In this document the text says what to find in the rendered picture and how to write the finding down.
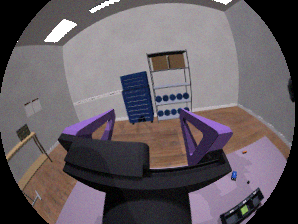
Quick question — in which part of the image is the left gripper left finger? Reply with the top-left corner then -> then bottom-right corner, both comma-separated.
62,109 -> 116,140

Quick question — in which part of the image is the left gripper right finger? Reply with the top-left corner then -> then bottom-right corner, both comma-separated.
179,109 -> 233,166

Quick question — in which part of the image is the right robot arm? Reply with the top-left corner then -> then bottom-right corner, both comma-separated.
255,78 -> 295,214

